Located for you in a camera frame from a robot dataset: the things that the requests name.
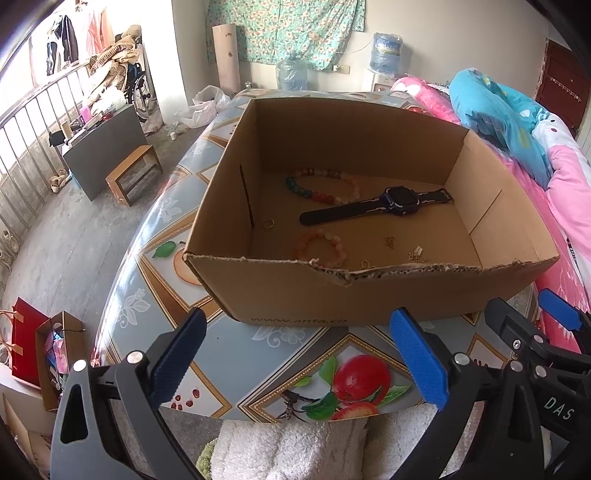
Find pink orange bead bracelet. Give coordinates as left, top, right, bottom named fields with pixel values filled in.
left=294, top=228, right=349, bottom=270

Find brown paper bag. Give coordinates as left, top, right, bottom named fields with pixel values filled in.
left=35, top=311, right=88, bottom=412

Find pink quilt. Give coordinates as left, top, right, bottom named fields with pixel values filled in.
left=390, top=75, right=591, bottom=356

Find gold earring pieces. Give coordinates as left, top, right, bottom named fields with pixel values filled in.
left=408, top=246, right=429, bottom=263

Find white fluffy towel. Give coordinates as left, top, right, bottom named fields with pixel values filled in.
left=211, top=404, right=438, bottom=479

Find red gift bag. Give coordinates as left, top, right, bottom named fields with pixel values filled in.
left=1, top=297, right=49, bottom=387

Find black smart watch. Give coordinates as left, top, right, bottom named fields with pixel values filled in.
left=300, top=186, right=453, bottom=226

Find fruit pattern tablecloth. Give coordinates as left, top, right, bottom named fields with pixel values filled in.
left=94, top=90, right=512, bottom=422

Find dark red door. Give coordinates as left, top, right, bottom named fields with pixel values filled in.
left=535, top=39, right=590, bottom=137

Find blue quilt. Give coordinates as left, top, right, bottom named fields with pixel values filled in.
left=449, top=68, right=570, bottom=192

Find small wooden stool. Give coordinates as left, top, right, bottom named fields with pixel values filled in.
left=105, top=144, right=163, bottom=207

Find brown cardboard box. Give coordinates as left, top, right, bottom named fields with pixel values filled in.
left=184, top=97, right=559, bottom=327

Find grey cabinet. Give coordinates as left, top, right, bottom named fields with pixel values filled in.
left=63, top=104, right=147, bottom=201

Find metal railing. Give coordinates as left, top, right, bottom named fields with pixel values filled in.
left=1, top=63, right=88, bottom=238

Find white plastic bag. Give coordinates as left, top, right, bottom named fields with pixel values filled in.
left=175, top=85, right=230, bottom=129

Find floral green curtain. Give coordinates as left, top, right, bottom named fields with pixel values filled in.
left=205, top=0, right=366, bottom=71

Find pile of clothes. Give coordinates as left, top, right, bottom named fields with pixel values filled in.
left=83, top=25, right=157, bottom=123

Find beige cardboard roll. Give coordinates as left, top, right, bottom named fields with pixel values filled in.
left=212, top=24, right=242, bottom=96

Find multicolour bead necklace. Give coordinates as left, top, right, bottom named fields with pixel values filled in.
left=284, top=166, right=363, bottom=207

